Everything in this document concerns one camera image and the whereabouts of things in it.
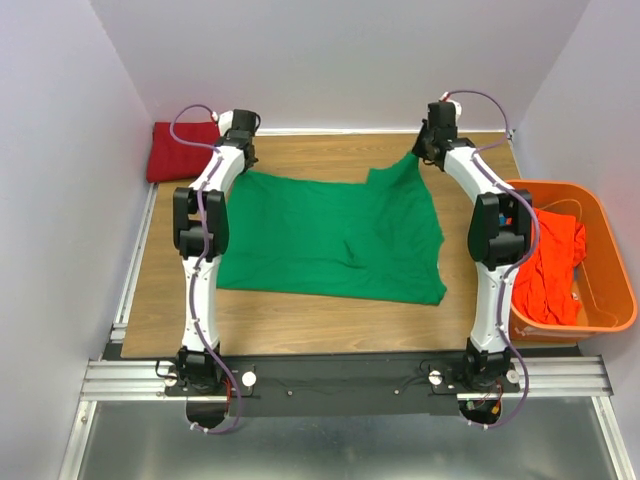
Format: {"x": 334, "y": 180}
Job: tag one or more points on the orange t-shirt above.
{"x": 543, "y": 288}

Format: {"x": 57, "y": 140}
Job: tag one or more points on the green t-shirt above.
{"x": 379, "y": 239}

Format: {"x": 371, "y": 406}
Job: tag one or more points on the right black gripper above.
{"x": 416, "y": 149}

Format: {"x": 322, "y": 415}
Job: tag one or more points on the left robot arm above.
{"x": 201, "y": 235}

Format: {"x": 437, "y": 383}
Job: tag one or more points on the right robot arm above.
{"x": 499, "y": 239}

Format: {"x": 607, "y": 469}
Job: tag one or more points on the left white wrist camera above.
{"x": 223, "y": 121}

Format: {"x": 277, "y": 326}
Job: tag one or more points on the folded red t-shirt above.
{"x": 171, "y": 161}

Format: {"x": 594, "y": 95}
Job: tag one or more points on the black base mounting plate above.
{"x": 344, "y": 385}

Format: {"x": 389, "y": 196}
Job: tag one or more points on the orange plastic bin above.
{"x": 607, "y": 301}

